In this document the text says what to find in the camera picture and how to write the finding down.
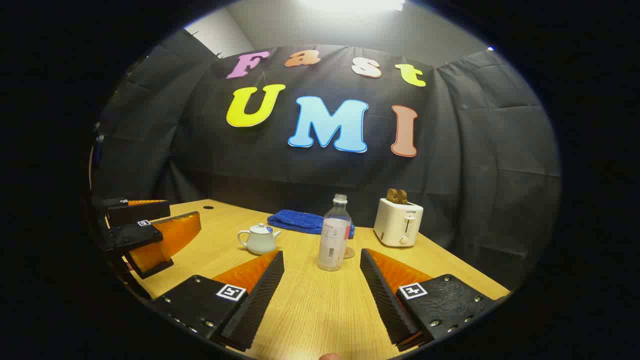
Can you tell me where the blue towel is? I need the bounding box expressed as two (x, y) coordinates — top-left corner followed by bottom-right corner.
(267, 209), (356, 240)

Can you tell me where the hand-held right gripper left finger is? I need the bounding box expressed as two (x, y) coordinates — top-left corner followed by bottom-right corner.
(152, 250), (285, 352)

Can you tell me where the long ceiling light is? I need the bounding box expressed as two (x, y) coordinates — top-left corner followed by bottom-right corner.
(300, 0), (407, 14)

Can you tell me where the white ceramic teacup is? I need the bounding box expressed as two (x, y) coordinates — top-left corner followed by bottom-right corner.
(237, 227), (282, 256)

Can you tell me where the clear plastic water bottle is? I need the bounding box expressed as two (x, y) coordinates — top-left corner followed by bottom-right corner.
(316, 194), (353, 272)

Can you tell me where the white toaster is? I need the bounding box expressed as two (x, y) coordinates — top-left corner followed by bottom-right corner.
(373, 198), (425, 248)

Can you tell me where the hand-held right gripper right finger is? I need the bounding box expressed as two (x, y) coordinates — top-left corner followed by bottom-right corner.
(360, 248), (506, 352)

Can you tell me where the black backdrop cloth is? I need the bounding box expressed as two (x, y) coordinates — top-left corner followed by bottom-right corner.
(92, 29), (562, 293)

